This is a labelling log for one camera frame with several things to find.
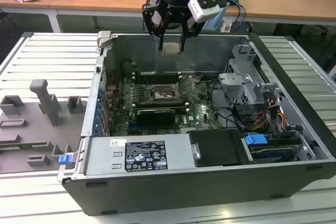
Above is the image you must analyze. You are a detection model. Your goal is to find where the green RAM stick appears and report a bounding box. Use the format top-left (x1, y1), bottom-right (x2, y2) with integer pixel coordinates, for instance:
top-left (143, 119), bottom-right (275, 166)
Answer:
top-left (0, 143), bottom-right (49, 149)

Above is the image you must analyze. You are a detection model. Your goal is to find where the black graphics card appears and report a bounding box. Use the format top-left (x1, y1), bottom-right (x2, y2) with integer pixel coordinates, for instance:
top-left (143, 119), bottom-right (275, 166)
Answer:
top-left (135, 108), bottom-right (176, 126)

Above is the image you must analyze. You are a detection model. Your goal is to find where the pale blue teach pendant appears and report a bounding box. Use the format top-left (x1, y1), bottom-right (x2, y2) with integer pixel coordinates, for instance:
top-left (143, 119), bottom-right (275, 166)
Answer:
top-left (202, 5), bottom-right (228, 32)

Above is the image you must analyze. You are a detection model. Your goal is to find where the blue case latch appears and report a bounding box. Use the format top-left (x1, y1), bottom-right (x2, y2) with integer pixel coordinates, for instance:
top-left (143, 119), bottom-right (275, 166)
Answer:
top-left (58, 154), bottom-right (72, 166)

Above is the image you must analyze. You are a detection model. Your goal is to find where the grey parts rack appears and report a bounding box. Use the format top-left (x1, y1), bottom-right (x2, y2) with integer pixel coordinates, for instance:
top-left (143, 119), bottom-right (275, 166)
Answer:
top-left (0, 79), bottom-right (89, 175)

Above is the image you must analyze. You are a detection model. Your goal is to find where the metal socket cover frame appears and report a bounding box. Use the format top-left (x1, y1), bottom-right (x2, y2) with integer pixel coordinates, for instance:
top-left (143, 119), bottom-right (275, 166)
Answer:
top-left (177, 75), bottom-right (197, 98)

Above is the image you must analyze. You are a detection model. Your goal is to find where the silver metal drive cage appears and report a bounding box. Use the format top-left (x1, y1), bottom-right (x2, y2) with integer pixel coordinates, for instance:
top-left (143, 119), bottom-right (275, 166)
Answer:
top-left (217, 44), bottom-right (284, 109)

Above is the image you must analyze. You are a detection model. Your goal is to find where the grey plastic case handle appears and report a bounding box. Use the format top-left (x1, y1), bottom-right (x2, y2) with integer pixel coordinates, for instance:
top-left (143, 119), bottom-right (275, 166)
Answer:
top-left (96, 30), bottom-right (113, 49)

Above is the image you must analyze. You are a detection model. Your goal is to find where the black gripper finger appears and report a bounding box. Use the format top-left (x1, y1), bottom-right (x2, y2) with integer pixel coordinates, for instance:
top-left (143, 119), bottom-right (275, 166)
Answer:
top-left (180, 20), bottom-right (205, 52)
top-left (142, 0), bottom-right (173, 51)

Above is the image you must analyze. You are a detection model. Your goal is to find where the dark grey PC case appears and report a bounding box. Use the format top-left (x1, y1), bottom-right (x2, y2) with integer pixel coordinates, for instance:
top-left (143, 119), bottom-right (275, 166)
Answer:
top-left (57, 30), bottom-right (336, 216)

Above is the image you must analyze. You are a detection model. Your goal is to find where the grey power supply unit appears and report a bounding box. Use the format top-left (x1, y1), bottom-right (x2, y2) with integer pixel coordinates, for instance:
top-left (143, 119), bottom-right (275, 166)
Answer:
top-left (84, 133), bottom-right (197, 177)

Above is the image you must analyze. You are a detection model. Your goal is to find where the silver square CPU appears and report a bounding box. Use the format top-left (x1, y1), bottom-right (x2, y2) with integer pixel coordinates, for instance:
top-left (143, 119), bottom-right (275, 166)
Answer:
top-left (161, 41), bottom-right (182, 56)

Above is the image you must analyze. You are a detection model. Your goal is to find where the hard disk in blue carrier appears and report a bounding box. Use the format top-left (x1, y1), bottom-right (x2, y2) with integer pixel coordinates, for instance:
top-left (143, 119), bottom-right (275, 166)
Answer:
top-left (243, 133), bottom-right (302, 164)

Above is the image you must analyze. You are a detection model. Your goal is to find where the long wooden desk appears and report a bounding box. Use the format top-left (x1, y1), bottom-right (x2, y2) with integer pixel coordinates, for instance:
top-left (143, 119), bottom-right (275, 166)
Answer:
top-left (0, 0), bottom-right (336, 35)

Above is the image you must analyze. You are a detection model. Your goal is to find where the CPU socket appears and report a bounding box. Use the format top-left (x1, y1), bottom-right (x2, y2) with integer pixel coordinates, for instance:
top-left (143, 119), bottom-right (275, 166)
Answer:
top-left (148, 83), bottom-right (182, 102)

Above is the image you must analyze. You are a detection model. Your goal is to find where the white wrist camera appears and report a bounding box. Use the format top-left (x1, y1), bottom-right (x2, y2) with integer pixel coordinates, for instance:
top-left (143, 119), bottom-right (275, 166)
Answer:
top-left (186, 0), bottom-right (222, 24)

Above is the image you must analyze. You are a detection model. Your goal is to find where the green motherboard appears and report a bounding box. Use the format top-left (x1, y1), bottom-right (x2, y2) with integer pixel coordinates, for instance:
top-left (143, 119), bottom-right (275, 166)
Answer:
top-left (104, 73), bottom-right (220, 137)

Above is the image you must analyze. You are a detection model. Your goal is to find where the coloured power wire bundle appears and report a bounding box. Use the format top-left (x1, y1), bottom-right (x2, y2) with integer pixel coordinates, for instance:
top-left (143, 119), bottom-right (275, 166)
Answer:
top-left (251, 97), bottom-right (287, 132)

